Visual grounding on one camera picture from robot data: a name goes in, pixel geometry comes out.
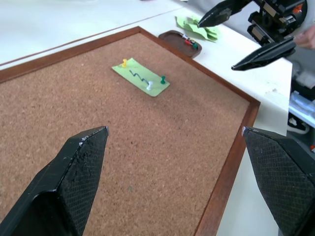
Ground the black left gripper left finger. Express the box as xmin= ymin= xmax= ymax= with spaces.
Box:
xmin=0 ymin=126 xmax=110 ymax=236

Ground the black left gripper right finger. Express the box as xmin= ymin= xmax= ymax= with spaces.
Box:
xmin=242 ymin=126 xmax=315 ymax=236

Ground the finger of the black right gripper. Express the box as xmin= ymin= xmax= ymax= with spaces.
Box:
xmin=198 ymin=0 xmax=252 ymax=28
xmin=231 ymin=36 xmax=296 ymax=72

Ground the green paper note with scribble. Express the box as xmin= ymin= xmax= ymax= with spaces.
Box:
xmin=112 ymin=58 xmax=171 ymax=98

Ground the person's bare hand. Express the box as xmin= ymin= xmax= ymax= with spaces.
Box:
xmin=294 ymin=26 xmax=315 ymax=49

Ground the crumpled light green paper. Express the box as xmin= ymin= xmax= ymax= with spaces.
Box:
xmin=206 ymin=25 xmax=221 ymax=43
xmin=175 ymin=15 xmax=210 ymax=40

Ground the white plug adapter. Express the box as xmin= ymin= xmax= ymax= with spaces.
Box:
xmin=287 ymin=117 xmax=308 ymax=135

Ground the dark brown wooden tray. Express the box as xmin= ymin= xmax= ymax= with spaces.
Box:
xmin=158 ymin=29 xmax=203 ymax=59

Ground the cork board with wooden frame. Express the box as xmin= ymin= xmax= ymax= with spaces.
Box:
xmin=0 ymin=26 xmax=261 ymax=236

